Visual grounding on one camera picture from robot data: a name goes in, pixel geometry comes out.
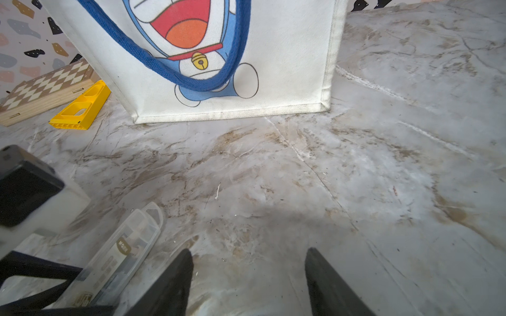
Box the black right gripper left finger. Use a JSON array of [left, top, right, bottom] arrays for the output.
[[126, 249, 194, 316]]

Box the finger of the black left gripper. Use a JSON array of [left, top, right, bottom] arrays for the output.
[[1, 251, 82, 312], [1, 305, 117, 316]]

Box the olive label compass case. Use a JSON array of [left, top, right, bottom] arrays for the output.
[[52, 202, 163, 309]]

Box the white Doraemon canvas bag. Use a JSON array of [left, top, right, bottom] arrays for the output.
[[43, 0, 348, 124]]

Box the yellow plastic triangular stand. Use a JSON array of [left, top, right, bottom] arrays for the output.
[[49, 80, 111, 130]]

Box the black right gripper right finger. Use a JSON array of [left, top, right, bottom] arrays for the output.
[[304, 248, 375, 316]]

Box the wooden folding chess board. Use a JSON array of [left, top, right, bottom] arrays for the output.
[[1, 59, 100, 126]]

